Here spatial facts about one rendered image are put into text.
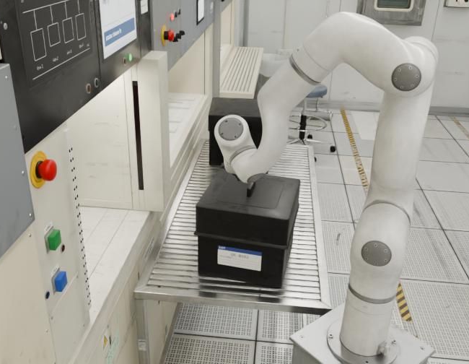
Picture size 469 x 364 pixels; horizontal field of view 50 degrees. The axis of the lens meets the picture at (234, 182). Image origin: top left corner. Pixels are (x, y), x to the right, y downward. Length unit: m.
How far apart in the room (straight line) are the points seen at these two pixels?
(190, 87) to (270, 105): 1.97
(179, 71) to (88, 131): 1.46
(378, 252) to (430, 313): 1.77
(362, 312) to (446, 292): 1.78
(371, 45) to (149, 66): 0.76
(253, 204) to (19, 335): 0.80
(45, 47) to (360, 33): 0.60
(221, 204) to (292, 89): 0.52
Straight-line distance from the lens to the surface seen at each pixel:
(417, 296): 2.98
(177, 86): 3.11
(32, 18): 0.94
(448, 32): 5.91
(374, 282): 1.26
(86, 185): 1.80
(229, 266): 1.58
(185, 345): 2.49
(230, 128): 1.20
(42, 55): 0.96
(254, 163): 1.17
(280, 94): 1.13
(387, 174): 1.14
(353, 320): 1.35
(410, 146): 1.12
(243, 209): 1.49
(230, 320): 2.61
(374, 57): 1.03
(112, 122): 1.67
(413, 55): 1.00
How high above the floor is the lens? 1.74
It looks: 26 degrees down
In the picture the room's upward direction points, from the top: 2 degrees clockwise
